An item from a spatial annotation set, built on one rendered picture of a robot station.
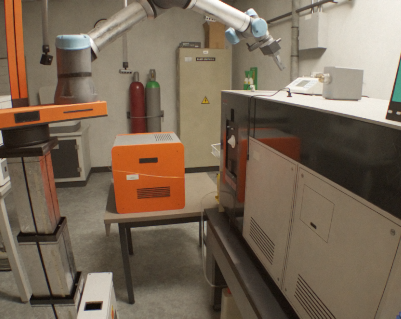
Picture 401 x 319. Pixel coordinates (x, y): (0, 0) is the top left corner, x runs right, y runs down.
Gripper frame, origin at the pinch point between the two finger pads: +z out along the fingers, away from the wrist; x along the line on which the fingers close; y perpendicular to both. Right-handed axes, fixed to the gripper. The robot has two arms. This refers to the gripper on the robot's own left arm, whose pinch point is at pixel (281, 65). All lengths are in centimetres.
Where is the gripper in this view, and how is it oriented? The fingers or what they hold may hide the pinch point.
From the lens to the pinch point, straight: 149.6
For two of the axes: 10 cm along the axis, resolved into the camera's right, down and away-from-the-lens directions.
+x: -1.4, -2.7, 9.5
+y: 8.0, -6.0, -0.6
